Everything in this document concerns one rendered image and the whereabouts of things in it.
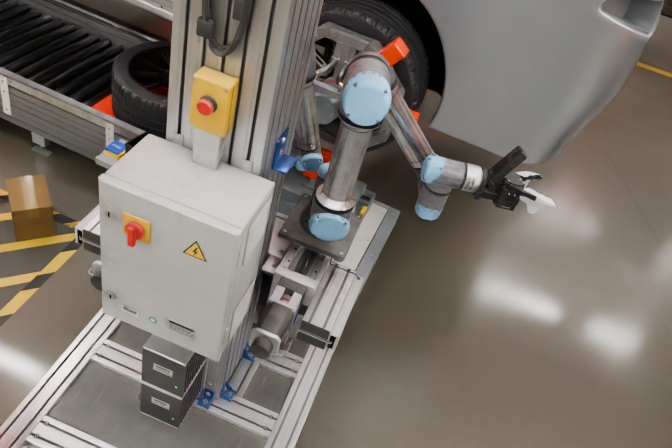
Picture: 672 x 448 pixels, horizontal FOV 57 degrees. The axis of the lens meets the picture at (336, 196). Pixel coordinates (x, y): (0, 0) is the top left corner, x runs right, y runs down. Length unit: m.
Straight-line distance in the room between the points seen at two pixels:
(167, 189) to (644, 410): 2.46
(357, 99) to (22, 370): 1.68
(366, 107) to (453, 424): 1.58
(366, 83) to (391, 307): 1.65
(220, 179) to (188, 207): 0.12
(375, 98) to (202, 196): 0.46
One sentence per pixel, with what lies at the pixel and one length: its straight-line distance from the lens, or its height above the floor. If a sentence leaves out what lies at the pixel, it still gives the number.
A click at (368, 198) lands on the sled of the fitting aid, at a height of 0.18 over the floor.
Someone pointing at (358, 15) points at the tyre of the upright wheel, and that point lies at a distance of 2.52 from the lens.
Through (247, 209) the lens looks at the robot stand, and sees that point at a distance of 1.37.
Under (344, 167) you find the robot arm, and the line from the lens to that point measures 1.62.
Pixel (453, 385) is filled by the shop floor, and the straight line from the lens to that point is 2.79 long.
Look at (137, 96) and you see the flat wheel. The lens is 3.02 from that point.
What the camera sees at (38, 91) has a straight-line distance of 3.25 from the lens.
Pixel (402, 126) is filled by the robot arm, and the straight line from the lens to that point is 1.70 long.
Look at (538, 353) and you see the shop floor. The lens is 3.11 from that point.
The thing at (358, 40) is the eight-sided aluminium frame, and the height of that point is 1.12.
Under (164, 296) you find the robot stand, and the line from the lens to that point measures 1.57.
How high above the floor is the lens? 2.15
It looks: 39 degrees down
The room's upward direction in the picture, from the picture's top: 17 degrees clockwise
